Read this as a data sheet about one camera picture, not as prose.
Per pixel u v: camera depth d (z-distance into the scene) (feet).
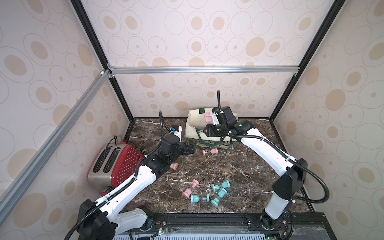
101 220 1.22
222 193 2.66
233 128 1.85
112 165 2.44
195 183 2.75
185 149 2.17
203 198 2.62
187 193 2.61
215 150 3.22
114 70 2.97
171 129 2.09
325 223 2.45
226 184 2.75
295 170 1.46
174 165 2.94
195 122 3.26
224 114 1.93
